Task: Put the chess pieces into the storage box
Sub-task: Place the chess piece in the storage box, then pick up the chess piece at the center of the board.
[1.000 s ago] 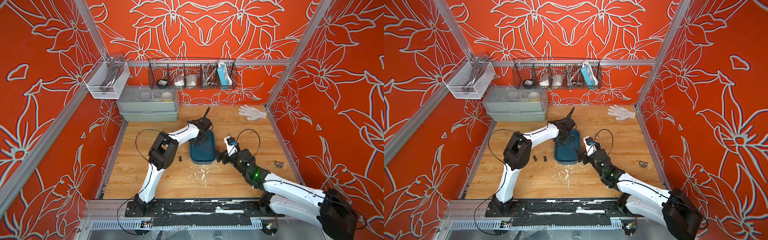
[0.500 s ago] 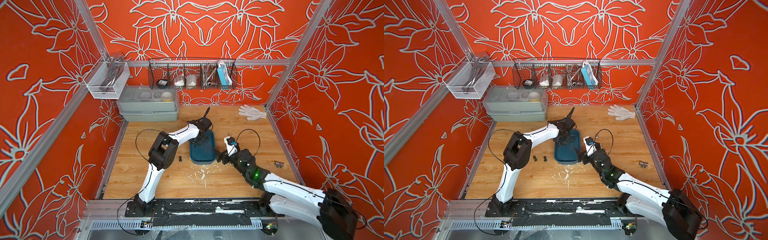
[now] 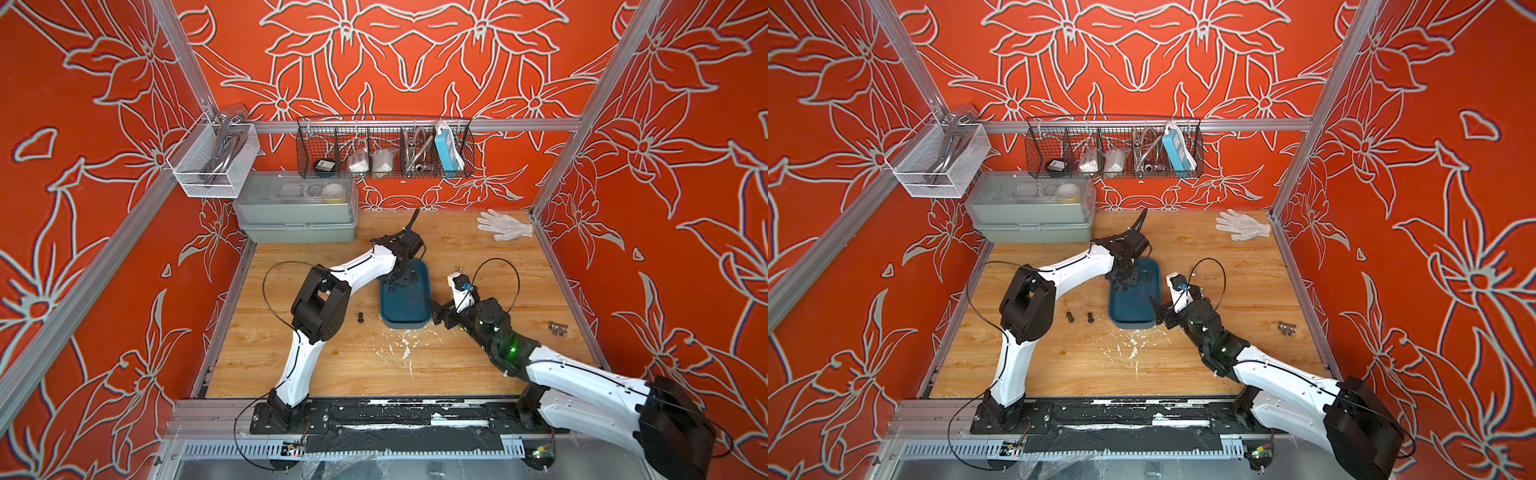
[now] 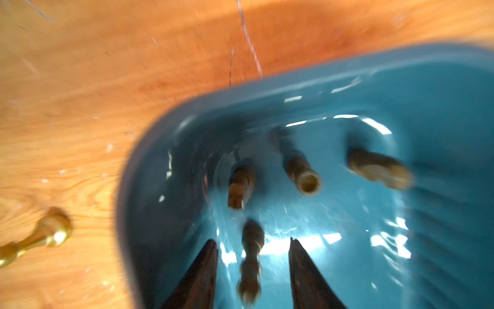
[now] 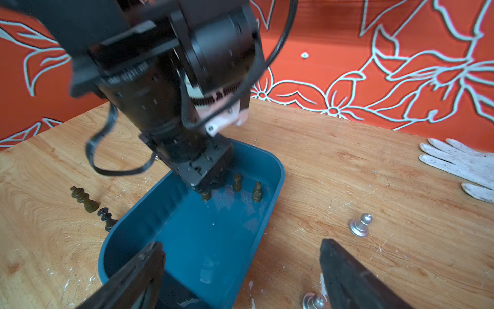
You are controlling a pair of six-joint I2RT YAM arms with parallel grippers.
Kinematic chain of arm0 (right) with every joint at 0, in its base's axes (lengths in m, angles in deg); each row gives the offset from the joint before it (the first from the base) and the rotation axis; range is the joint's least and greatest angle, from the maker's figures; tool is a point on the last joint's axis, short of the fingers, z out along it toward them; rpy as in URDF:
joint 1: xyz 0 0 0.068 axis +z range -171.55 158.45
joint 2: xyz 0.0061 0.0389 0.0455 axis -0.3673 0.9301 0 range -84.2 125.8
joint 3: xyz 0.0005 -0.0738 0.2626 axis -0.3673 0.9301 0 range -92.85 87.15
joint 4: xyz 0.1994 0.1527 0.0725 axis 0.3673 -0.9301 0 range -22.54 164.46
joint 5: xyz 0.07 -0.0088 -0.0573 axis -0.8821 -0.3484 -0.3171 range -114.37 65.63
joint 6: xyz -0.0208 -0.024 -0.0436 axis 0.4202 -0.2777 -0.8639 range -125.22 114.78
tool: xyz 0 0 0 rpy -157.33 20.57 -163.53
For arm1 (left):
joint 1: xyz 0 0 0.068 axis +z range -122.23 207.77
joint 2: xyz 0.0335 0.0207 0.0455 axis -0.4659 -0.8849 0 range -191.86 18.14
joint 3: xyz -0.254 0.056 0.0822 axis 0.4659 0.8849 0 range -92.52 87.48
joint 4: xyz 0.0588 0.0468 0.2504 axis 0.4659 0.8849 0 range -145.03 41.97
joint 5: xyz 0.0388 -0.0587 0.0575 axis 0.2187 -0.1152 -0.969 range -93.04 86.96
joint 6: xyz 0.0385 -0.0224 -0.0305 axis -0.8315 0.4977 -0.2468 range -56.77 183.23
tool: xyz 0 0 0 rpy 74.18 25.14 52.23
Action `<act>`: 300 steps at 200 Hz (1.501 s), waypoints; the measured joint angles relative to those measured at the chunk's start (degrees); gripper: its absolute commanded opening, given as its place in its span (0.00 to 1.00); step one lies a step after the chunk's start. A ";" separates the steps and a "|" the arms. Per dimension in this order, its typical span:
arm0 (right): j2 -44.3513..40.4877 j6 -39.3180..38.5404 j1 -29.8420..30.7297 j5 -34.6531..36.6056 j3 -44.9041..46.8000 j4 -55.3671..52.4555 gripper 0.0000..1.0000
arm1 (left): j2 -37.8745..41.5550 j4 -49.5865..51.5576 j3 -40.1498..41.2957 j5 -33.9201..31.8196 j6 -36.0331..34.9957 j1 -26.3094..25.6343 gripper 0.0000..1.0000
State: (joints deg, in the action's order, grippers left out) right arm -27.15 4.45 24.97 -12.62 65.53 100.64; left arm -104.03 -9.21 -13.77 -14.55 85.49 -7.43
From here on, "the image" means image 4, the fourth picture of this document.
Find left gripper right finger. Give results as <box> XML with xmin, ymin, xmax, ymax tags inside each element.
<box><xmin>288</xmin><ymin>238</ymin><xmax>346</xmax><ymax>309</ymax></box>

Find gold chess pawn left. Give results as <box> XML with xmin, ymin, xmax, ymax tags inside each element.
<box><xmin>1</xmin><ymin>207</ymin><xmax>73</xmax><ymax>269</ymax></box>

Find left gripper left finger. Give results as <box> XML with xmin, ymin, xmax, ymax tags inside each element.
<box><xmin>160</xmin><ymin>239</ymin><xmax>219</xmax><ymax>309</ymax></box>

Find teal plastic storage box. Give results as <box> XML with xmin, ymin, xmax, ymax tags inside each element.
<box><xmin>116</xmin><ymin>44</ymin><xmax>493</xmax><ymax>308</ymax></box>

